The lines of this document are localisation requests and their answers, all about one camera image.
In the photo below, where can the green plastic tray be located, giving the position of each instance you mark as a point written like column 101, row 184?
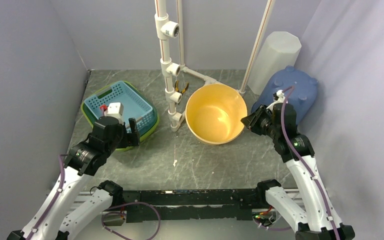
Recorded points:
column 135, row 105

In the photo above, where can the yellow handled pliers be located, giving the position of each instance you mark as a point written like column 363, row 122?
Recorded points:
column 181, row 90

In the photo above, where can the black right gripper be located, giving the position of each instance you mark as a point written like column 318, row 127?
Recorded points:
column 250, row 121

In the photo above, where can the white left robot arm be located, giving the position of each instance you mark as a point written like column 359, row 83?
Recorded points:
column 78, row 167

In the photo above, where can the white octagonal plastic container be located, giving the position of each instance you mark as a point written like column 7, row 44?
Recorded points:
column 279, row 50

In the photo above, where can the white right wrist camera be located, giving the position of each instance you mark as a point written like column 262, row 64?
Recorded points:
column 278, row 98

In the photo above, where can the black base bar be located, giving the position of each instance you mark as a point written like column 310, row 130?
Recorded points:
column 243, row 204

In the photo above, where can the cream yellow bucket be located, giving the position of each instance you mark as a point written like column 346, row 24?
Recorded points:
column 213, row 114

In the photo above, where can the blue and cream bucket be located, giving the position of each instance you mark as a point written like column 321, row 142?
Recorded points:
column 302, row 97

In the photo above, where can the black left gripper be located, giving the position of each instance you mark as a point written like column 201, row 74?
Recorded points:
column 130, row 139

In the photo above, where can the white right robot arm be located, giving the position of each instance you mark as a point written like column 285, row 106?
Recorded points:
column 318, row 219

